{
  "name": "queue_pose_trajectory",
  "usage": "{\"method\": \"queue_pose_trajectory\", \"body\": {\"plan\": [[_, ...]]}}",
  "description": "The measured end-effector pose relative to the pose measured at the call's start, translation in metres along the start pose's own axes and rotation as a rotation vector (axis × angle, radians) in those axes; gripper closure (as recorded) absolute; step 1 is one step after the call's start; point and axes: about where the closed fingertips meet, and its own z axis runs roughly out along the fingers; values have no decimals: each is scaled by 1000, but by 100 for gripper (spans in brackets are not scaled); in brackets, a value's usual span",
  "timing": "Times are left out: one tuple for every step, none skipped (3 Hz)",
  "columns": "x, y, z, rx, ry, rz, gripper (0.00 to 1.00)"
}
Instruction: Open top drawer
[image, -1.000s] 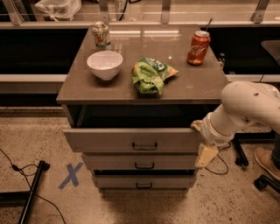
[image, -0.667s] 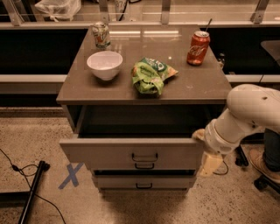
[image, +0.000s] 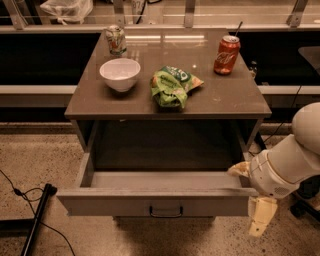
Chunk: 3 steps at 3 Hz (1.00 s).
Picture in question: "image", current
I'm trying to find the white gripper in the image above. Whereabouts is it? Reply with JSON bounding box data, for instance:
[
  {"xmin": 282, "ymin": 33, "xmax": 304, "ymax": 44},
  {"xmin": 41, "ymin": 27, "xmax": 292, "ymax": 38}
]
[{"xmin": 227, "ymin": 150, "xmax": 299, "ymax": 237}]

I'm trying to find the grey top drawer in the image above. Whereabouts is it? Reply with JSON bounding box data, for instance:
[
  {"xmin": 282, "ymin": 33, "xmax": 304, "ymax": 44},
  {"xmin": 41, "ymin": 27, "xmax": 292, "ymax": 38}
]
[{"xmin": 56, "ymin": 119, "xmax": 260, "ymax": 219}]

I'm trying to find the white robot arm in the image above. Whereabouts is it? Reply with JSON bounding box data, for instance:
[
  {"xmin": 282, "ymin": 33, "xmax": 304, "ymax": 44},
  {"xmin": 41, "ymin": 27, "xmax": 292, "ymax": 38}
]
[{"xmin": 227, "ymin": 102, "xmax": 320, "ymax": 237}]

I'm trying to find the grey drawer cabinet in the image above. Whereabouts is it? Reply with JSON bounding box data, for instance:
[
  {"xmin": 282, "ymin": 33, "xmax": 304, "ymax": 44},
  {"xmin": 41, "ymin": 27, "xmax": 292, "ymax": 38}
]
[{"xmin": 66, "ymin": 28, "xmax": 271, "ymax": 169}]

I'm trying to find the black chair caster base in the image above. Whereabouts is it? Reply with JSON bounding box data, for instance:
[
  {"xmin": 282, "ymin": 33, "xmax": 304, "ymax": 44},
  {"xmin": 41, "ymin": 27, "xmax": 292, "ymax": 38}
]
[{"xmin": 290, "ymin": 176, "xmax": 320, "ymax": 222}]

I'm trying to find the green chip bag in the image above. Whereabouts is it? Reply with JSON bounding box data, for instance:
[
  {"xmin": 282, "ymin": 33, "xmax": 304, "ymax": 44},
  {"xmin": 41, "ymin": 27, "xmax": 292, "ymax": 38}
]
[{"xmin": 150, "ymin": 66, "xmax": 204, "ymax": 108}]

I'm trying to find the red soda can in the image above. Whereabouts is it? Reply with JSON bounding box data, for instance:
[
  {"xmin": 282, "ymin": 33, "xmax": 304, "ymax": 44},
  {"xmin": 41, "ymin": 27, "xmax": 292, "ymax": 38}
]
[{"xmin": 214, "ymin": 35, "xmax": 240, "ymax": 75}]

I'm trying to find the white bowl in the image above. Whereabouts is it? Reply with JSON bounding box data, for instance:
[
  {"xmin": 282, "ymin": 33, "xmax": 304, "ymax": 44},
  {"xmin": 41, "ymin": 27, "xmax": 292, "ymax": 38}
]
[{"xmin": 99, "ymin": 58, "xmax": 141, "ymax": 92}]

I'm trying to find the green white soda can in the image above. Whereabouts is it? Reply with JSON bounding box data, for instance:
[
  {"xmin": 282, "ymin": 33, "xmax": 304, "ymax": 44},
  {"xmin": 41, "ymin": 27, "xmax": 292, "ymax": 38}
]
[{"xmin": 106, "ymin": 25, "xmax": 127, "ymax": 56}]

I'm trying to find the black stand leg left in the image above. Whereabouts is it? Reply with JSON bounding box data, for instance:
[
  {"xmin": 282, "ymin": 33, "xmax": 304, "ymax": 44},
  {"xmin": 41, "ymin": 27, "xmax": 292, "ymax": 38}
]
[{"xmin": 0, "ymin": 183, "xmax": 57, "ymax": 256}]

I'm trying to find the clear plastic bag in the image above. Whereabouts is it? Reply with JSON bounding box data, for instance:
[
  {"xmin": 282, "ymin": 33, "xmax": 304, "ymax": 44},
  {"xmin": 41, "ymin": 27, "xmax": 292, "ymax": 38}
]
[{"xmin": 40, "ymin": 0, "xmax": 93, "ymax": 25}]

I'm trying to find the metal railing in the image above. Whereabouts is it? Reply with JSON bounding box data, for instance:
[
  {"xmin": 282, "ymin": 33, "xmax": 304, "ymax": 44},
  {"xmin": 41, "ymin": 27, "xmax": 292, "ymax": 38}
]
[{"xmin": 0, "ymin": 0, "xmax": 320, "ymax": 33}]

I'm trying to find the black cable right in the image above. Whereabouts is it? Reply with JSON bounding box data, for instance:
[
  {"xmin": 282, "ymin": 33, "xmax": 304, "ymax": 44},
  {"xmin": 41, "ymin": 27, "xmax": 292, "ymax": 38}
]
[{"xmin": 249, "ymin": 84, "xmax": 303, "ymax": 157}]

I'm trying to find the black cable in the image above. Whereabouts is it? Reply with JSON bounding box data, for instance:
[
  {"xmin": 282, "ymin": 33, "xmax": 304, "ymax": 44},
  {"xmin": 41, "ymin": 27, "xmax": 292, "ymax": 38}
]
[
  {"xmin": 0, "ymin": 169, "xmax": 76, "ymax": 256},
  {"xmin": 249, "ymin": 84, "xmax": 303, "ymax": 157}
]

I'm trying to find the black cable left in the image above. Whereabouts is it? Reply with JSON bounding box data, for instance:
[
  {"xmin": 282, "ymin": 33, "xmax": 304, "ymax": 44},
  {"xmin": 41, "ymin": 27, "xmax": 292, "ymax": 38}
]
[{"xmin": 0, "ymin": 169, "xmax": 76, "ymax": 256}]

